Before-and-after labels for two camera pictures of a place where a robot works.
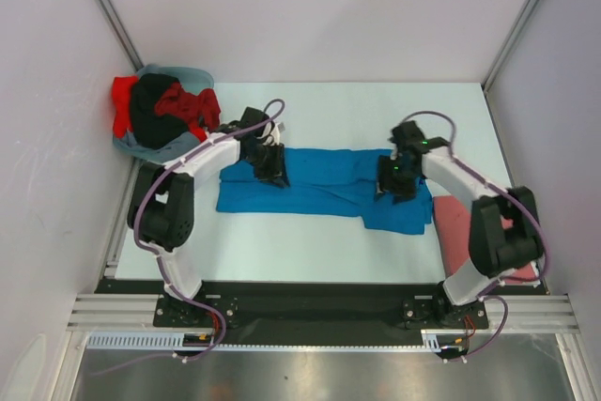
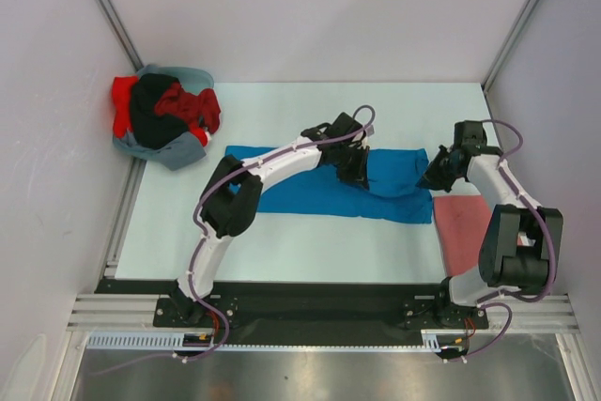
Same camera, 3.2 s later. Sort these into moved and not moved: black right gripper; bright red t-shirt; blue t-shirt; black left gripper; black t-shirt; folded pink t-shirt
Moved: black left gripper; black right gripper
Not moved: blue t-shirt; black t-shirt; folded pink t-shirt; bright red t-shirt
